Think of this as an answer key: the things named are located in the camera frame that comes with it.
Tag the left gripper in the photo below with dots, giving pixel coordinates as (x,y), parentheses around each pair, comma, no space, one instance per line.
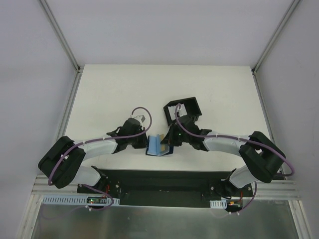
(142,141)

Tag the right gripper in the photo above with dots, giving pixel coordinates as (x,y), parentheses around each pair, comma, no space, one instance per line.
(172,139)

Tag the gold credit card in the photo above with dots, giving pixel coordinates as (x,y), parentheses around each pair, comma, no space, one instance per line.
(163,147)

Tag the blue leather card holder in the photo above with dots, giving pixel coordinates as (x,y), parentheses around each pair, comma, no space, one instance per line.
(153,148)

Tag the black card tray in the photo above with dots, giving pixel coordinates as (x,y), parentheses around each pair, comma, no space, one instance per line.
(186,106)

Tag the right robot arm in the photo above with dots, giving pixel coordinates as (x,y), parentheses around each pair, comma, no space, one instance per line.
(261,157)

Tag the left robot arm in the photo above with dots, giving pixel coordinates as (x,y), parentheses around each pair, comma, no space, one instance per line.
(62,163)

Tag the white card stack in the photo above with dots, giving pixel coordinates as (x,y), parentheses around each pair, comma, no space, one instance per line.
(175,110)

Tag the right white cable duct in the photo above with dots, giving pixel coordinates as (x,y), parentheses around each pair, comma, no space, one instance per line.
(218,204)

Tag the white cable duct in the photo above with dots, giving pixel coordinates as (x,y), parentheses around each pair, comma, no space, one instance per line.
(218,204)
(79,200)

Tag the left white cable duct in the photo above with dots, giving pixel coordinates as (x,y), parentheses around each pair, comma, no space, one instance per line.
(79,200)

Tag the left aluminium frame post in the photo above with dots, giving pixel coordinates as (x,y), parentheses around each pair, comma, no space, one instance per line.
(59,34)

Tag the aluminium frame post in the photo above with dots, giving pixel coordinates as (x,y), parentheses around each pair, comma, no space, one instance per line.
(276,34)
(59,34)

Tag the aluminium front rail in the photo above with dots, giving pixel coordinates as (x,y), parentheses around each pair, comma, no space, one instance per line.
(276,190)

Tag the right aluminium frame post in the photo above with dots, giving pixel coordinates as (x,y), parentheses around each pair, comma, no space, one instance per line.
(276,34)

